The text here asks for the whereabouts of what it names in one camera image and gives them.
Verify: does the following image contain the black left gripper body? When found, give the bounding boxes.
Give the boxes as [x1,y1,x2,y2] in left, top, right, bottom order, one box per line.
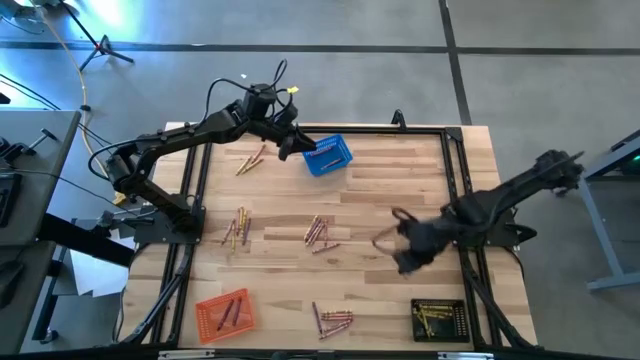
[249,117,304,146]

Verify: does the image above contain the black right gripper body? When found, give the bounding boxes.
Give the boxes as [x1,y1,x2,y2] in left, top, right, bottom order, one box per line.
[409,212,459,256]

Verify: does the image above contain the black plastic basket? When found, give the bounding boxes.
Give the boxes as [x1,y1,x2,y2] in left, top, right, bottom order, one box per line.
[410,298,472,344]

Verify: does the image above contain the blue plastic basket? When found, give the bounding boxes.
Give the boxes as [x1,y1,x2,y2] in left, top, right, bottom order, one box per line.
[301,133,354,178]

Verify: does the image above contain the orange plastic basket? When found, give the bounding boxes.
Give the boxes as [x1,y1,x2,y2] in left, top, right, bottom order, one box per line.
[194,287,257,346]

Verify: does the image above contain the black floor tripod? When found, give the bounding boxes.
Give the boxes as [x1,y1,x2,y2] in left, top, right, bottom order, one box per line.
[58,0,136,72]

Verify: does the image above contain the black stand leg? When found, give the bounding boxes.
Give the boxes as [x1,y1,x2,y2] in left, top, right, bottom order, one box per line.
[37,212,136,269]

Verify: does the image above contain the white paper sheets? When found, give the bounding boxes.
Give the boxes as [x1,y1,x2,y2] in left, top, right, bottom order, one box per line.
[52,244,139,301]

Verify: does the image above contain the grey desk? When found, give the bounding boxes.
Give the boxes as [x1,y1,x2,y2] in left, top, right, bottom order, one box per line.
[0,108,82,247]
[0,239,57,346]

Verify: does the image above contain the black desk clamp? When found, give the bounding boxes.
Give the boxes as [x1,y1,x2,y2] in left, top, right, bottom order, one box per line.
[0,127,59,164]

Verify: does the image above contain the black desk device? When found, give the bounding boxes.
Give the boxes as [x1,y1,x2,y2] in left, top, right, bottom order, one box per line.
[0,172,22,229]

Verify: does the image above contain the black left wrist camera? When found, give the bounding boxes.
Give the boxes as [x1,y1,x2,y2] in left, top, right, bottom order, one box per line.
[273,102,300,127]

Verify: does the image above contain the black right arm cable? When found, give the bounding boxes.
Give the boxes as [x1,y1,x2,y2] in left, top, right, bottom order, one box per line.
[371,206,421,256]

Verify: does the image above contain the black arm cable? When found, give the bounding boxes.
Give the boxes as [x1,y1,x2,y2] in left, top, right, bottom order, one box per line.
[202,58,291,126]
[371,206,421,256]

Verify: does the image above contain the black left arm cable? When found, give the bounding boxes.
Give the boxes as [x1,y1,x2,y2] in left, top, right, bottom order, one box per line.
[202,58,291,126]

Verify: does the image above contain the silver metal bracket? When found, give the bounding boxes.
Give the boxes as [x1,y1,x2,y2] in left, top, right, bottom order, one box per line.
[157,349,216,360]
[437,351,495,360]

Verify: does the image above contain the grey metal table frame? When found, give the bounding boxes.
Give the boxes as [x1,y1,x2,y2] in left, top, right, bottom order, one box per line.
[549,128,640,292]

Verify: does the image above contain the yellow floor cable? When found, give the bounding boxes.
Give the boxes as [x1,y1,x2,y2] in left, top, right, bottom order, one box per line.
[27,0,101,157]

